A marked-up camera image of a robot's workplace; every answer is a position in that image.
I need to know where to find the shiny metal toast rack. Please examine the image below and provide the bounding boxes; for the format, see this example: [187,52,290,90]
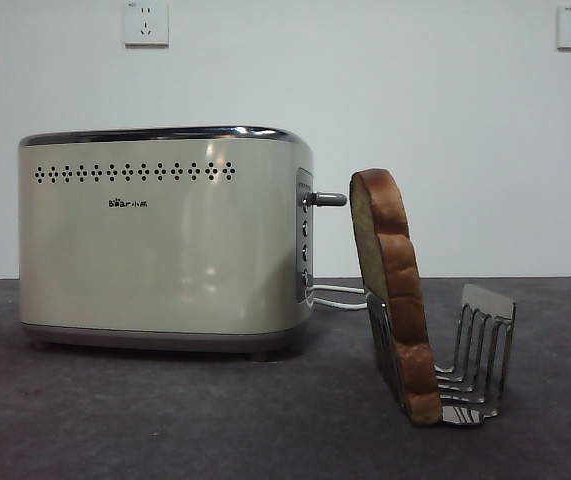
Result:
[364,283,518,431]

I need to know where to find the grey toaster lever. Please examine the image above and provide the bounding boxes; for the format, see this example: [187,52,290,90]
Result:
[309,189,349,209]

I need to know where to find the brown-crusted bread slice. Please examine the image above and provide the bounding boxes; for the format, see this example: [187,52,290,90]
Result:
[348,168,442,427]

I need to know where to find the white toaster power cable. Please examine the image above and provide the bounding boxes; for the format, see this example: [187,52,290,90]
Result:
[308,283,369,312]

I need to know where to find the cream two-slot toaster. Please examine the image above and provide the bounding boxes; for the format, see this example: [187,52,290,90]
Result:
[17,124,316,362]

